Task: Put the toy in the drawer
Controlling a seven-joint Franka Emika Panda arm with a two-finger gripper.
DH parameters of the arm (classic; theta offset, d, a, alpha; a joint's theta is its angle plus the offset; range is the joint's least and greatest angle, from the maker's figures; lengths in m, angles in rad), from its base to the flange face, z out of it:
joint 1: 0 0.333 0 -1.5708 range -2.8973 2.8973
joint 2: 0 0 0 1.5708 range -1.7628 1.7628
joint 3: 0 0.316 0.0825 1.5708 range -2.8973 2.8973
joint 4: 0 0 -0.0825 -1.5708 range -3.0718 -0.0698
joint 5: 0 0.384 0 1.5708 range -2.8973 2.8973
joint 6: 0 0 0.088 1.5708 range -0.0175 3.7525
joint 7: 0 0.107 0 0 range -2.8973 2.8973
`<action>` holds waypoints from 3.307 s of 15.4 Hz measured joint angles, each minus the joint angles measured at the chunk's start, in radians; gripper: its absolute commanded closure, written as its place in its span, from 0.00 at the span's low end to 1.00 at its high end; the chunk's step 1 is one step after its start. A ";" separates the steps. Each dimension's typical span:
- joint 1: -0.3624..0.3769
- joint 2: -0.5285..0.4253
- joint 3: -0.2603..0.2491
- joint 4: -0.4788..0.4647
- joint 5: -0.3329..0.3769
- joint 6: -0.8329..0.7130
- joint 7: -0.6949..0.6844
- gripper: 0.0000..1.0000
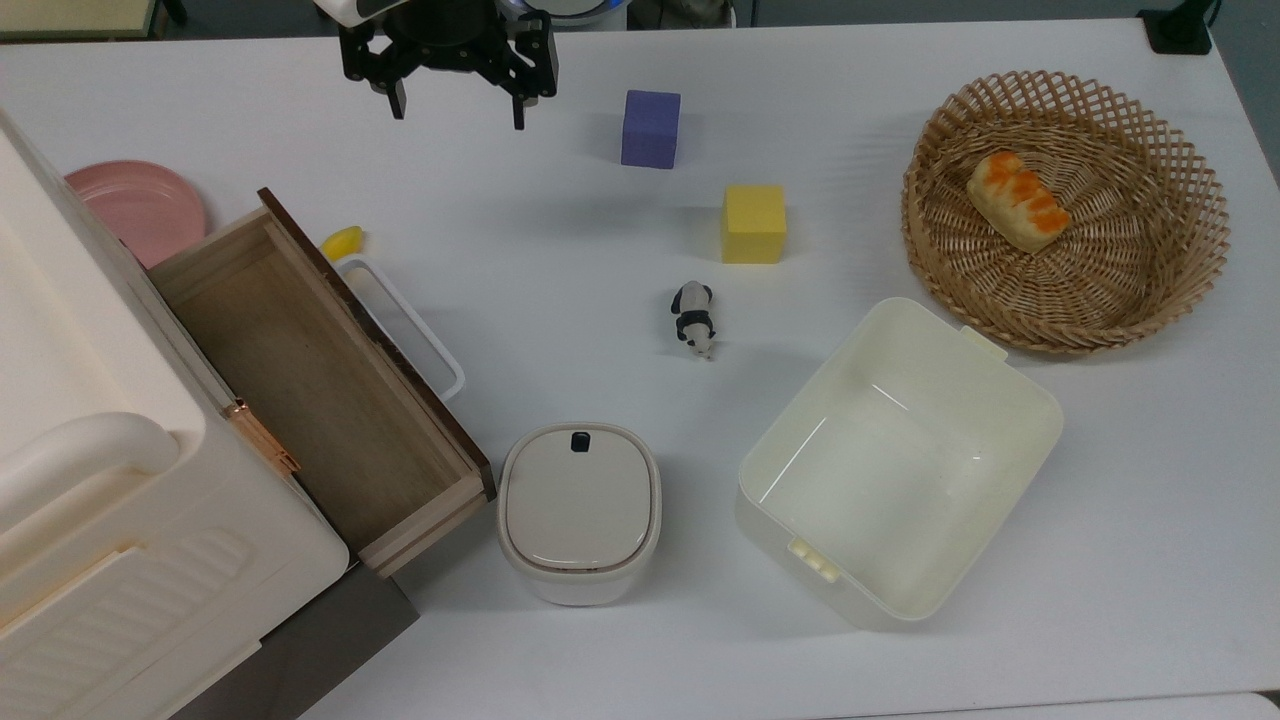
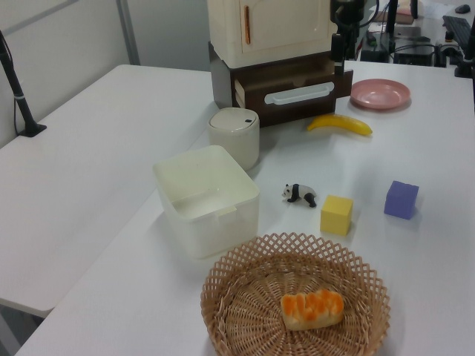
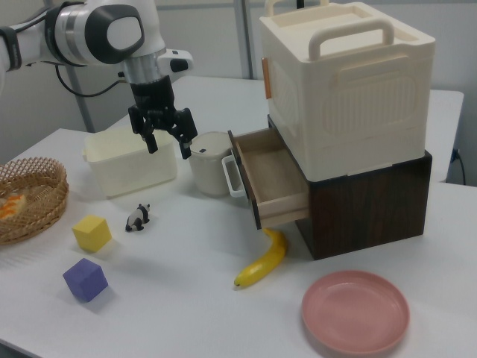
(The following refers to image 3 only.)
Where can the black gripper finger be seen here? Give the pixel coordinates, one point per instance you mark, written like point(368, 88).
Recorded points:
point(186, 130)
point(152, 143)

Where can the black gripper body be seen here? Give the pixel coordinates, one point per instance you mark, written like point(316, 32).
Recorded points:
point(153, 97)

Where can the black and white panda toy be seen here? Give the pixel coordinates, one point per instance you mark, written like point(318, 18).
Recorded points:
point(137, 218)

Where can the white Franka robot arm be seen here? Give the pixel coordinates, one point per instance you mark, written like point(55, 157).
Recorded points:
point(74, 33)

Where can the wooden drawer with dark front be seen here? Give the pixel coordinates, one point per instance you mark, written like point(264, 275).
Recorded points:
point(275, 175)

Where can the yellow toy banana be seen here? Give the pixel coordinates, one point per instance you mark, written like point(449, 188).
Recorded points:
point(266, 261)

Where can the orange topped toy bread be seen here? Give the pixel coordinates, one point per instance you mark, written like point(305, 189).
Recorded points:
point(11, 207)

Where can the dark wood drawer cabinet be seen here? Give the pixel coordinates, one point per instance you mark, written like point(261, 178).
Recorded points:
point(365, 212)

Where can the open white plastic bin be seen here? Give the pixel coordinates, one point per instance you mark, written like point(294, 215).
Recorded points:
point(130, 168)

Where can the small beige lidded trash can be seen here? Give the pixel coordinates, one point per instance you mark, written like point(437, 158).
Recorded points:
point(208, 168)

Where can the copper latch on cream box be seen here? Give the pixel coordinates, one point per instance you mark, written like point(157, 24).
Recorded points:
point(266, 78)

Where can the yellow foam cube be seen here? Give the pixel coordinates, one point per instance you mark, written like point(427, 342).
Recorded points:
point(91, 235)

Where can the woven wicker basket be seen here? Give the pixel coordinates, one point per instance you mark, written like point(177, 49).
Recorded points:
point(41, 209)

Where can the purple foam cube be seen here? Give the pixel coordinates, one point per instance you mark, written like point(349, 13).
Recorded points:
point(85, 280)

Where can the cream plastic cabinet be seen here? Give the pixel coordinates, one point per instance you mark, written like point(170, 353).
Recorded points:
point(354, 93)

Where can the pink plastic plate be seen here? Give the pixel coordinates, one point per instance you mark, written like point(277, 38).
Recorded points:
point(354, 313)

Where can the grey metal frame post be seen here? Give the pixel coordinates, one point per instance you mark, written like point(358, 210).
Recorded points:
point(246, 37)

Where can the black camera stand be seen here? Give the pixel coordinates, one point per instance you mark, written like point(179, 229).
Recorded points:
point(299, 3)

